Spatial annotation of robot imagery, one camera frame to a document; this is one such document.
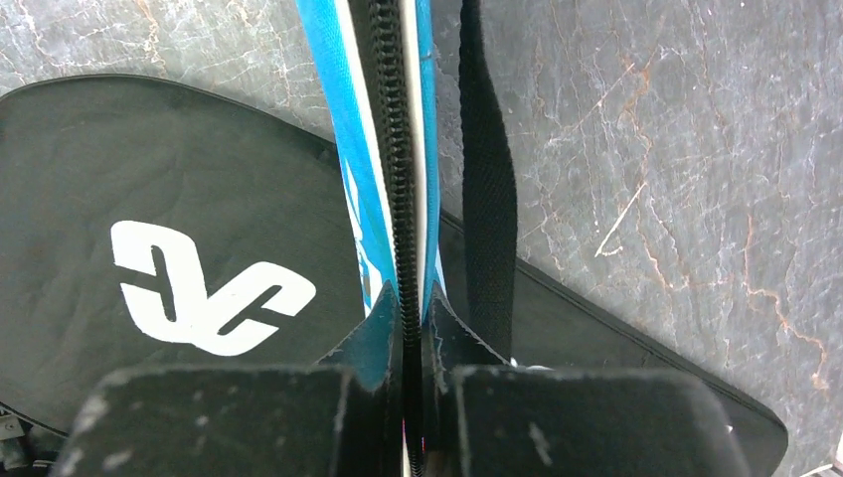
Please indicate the blue Sport racket bag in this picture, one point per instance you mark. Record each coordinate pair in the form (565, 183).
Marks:
(374, 60)

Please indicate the black Crossway racket bag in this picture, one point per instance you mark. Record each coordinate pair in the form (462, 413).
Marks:
(146, 224)

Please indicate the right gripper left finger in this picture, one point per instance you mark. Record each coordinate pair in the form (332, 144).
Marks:
(340, 417)

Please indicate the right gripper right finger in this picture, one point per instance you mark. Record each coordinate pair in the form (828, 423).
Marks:
(490, 418)

